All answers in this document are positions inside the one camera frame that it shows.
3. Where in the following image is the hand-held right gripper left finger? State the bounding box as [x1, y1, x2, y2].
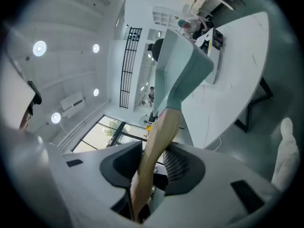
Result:
[62, 141, 143, 228]

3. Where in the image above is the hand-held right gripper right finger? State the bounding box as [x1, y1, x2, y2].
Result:
[144, 142, 283, 228]

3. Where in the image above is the light blue pan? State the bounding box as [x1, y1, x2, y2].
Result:
[129, 28, 214, 223]

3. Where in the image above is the white kitchen scale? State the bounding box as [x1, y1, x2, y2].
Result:
[194, 27, 224, 85]

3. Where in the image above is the large window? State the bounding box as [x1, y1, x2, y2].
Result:
[70, 114, 149, 154]

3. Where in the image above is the black standing fan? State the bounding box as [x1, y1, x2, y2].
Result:
[138, 114, 155, 129]

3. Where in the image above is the ceiling air conditioner unit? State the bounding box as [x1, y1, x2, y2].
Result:
[59, 91, 86, 119]

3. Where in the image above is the person's white shirt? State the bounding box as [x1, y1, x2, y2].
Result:
[0, 124, 69, 228]

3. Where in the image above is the black grid rack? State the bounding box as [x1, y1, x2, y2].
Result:
[119, 27, 143, 109]

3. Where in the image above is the white cubby shelf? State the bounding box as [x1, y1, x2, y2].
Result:
[151, 6, 182, 31]

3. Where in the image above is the black table frame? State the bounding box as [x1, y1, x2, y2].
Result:
[234, 76, 274, 134]

